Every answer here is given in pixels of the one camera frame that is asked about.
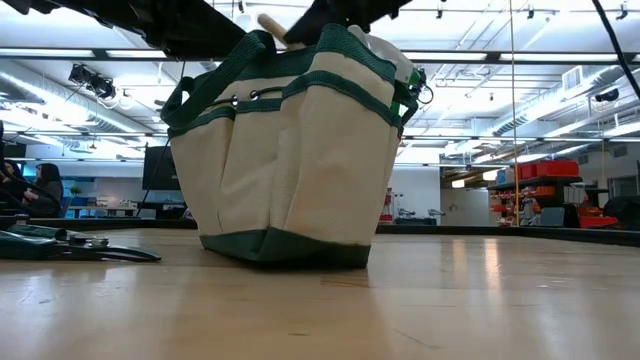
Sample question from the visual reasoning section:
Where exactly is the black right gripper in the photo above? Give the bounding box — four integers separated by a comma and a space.
283, 0, 414, 47

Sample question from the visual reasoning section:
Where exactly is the wooden handled hand rake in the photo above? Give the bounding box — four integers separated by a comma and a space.
256, 12, 307, 52

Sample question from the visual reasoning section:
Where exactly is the green spray bottle white trigger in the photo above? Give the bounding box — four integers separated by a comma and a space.
347, 24, 424, 117

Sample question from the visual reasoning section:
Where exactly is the beige green canvas gardening bag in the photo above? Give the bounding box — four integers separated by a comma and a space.
159, 22, 422, 270

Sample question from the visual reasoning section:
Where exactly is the red white floor stand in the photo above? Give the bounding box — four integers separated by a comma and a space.
378, 187, 395, 225

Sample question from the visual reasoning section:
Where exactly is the black monitor screen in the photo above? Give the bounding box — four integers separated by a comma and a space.
141, 144, 183, 192

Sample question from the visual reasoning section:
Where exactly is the black ceiling spotlight cluster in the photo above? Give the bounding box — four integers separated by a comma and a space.
67, 62, 118, 101

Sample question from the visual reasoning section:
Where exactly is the red storage bins row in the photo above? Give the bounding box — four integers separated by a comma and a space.
516, 159, 582, 181

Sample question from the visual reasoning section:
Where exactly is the black storage shelf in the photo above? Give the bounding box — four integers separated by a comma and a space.
486, 158, 622, 230

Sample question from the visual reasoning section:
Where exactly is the person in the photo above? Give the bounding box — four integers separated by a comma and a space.
0, 158, 27, 212
23, 162, 65, 219

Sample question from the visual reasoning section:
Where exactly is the black hanging cable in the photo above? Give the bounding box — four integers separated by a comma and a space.
591, 0, 640, 100

